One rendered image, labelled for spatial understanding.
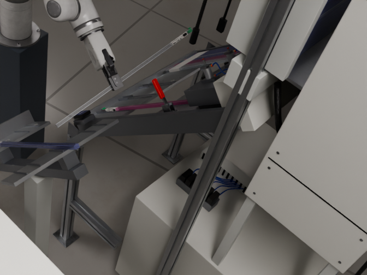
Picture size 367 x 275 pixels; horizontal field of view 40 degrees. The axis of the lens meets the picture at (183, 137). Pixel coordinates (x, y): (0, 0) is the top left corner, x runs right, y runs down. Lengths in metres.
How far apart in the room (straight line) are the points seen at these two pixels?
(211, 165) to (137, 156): 1.37
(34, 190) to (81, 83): 1.52
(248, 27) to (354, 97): 0.26
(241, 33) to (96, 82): 1.97
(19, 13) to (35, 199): 0.77
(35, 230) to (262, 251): 0.76
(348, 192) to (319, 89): 0.25
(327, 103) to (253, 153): 0.96
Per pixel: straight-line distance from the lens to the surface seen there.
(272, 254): 1.77
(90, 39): 1.45
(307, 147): 1.16
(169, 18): 3.63
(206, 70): 1.36
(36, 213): 1.64
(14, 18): 2.05
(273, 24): 1.02
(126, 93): 1.91
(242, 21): 1.09
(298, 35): 1.03
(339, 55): 1.03
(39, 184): 1.51
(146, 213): 1.75
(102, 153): 2.64
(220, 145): 1.26
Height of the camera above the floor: 2.04
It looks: 46 degrees down
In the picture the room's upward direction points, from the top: 19 degrees clockwise
